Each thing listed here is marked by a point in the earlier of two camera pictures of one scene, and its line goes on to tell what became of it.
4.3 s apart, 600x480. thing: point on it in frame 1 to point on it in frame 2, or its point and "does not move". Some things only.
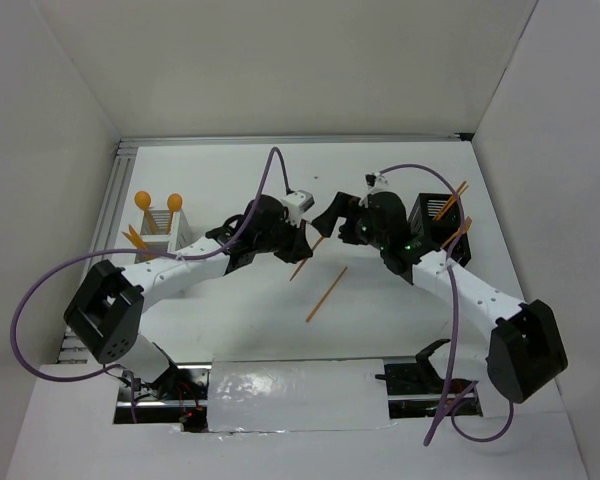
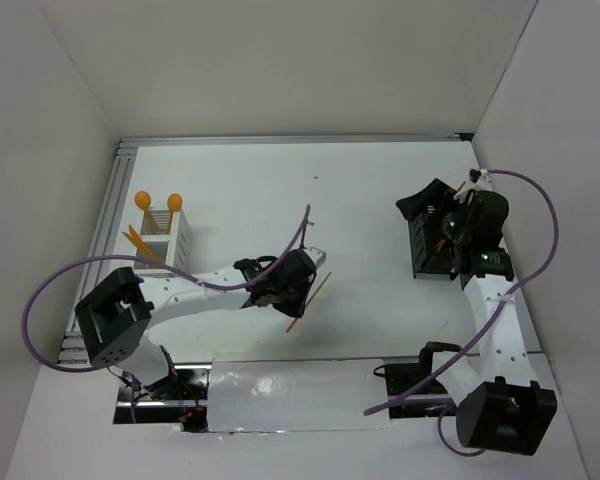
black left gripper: x=299 y=248 to x=297 y=309
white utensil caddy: x=178 y=235 does not move
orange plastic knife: x=140 y=242 does not move
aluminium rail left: x=73 y=350 does not move
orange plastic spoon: x=174 y=203 does not move
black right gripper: x=343 y=205 to x=461 y=201
